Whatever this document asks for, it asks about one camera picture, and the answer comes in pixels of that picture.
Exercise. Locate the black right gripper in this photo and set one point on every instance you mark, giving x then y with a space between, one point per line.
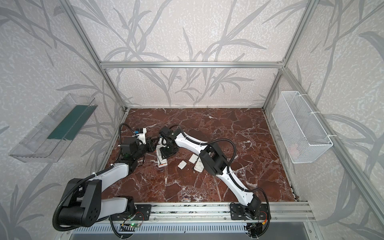
167 150

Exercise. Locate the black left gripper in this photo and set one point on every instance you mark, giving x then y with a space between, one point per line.
151 143

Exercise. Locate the white remote with display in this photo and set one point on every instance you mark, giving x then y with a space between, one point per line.
161 162

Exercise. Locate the white battery cover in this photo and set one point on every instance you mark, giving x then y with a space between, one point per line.
182 165
193 159

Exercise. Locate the white remote being unloaded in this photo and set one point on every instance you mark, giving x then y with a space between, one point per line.
199 167

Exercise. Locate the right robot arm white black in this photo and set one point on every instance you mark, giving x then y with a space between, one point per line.
215 163

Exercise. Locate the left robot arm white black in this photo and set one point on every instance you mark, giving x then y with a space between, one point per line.
82 205

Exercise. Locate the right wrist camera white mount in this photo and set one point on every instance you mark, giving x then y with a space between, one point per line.
160 140

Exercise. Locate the small circuit board with wires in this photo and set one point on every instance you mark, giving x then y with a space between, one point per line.
130 227

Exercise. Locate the aluminium horizontal frame bar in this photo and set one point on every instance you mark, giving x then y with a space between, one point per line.
145 65

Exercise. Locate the clear plastic wall tray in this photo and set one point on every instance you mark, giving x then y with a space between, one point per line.
48 141

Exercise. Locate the aluminium frame post left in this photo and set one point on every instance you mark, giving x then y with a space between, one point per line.
72 16

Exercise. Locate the aluminium frame post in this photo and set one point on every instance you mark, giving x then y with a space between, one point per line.
307 15
72 16

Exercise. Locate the white wire mesh basket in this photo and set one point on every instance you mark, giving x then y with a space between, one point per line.
301 131

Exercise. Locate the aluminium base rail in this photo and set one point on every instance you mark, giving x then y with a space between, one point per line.
216 212

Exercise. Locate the aluminium frame post right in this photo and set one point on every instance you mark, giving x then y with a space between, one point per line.
307 15

